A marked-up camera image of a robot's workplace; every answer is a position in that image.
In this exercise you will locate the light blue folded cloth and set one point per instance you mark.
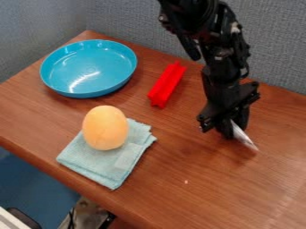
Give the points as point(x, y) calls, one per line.
point(107, 166)

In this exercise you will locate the red plastic block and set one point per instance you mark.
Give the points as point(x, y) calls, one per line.
point(164, 86)

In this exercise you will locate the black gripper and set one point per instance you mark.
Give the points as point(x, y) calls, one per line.
point(228, 100)

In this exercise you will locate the white toothpaste tube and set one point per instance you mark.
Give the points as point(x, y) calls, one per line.
point(240, 136)

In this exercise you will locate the metal table leg bracket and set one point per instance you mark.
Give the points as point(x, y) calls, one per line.
point(87, 216)

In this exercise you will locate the orange egg-shaped ball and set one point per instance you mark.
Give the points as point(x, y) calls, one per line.
point(104, 128)

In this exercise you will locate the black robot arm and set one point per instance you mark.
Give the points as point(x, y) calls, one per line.
point(211, 36)

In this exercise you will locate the blue plate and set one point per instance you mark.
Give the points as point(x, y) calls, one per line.
point(88, 68)

